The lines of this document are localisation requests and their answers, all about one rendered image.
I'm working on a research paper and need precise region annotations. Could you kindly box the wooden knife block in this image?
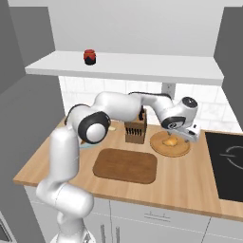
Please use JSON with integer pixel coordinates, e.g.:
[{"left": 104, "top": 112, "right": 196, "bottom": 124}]
[{"left": 123, "top": 111, "right": 148, "bottom": 145}]

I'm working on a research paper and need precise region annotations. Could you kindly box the grey drawer handle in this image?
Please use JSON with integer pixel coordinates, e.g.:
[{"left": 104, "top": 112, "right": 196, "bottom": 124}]
[{"left": 143, "top": 212, "right": 172, "bottom": 222}]

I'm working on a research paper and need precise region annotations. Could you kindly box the round wooden board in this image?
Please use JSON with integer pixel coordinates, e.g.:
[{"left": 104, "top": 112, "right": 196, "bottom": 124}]
[{"left": 149, "top": 130, "right": 192, "bottom": 159}]

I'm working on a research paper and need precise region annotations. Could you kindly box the white cabinet shelf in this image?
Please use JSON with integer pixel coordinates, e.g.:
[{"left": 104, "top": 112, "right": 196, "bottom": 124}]
[{"left": 24, "top": 50, "right": 225, "bottom": 86}]

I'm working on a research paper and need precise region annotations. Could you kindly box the pale blue plate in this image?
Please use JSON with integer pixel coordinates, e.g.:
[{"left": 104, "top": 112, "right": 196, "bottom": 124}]
[{"left": 78, "top": 141, "right": 97, "bottom": 151}]

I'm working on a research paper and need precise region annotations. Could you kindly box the red jam jar black lid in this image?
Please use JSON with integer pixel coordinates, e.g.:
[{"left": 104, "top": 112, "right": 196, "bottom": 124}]
[{"left": 83, "top": 48, "right": 97, "bottom": 66}]

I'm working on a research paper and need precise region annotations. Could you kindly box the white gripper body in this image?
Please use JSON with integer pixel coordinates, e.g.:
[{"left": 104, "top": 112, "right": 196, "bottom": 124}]
[{"left": 172, "top": 127, "right": 201, "bottom": 142}]

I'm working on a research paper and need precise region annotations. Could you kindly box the black knife handle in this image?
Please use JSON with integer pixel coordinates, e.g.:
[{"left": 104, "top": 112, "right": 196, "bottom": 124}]
[{"left": 138, "top": 106, "right": 147, "bottom": 122}]

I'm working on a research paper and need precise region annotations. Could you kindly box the golden croissant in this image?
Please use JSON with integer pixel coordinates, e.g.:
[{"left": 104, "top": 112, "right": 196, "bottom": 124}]
[{"left": 161, "top": 134, "right": 179, "bottom": 148}]

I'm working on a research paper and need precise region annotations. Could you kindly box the black hob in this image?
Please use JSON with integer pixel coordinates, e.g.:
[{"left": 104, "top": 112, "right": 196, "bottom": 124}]
[{"left": 204, "top": 131, "right": 243, "bottom": 203}]

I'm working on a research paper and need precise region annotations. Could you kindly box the grey shelf bracket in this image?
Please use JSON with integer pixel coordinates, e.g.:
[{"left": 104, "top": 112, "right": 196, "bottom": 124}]
[{"left": 161, "top": 83, "right": 177, "bottom": 100}]

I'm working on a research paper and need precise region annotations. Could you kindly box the rectangular brown cutting board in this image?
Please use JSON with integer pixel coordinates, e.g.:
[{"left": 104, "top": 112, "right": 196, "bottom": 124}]
[{"left": 92, "top": 147, "right": 159, "bottom": 185}]

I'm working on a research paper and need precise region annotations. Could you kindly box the white cupboard door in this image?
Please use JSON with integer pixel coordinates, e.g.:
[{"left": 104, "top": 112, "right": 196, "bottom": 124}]
[
  {"left": 24, "top": 185, "right": 114, "bottom": 243},
  {"left": 111, "top": 217, "right": 207, "bottom": 243}
]

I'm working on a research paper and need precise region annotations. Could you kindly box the white drawer front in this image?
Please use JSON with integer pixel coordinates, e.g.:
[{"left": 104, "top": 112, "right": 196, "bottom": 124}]
[{"left": 108, "top": 199, "right": 213, "bottom": 235}]

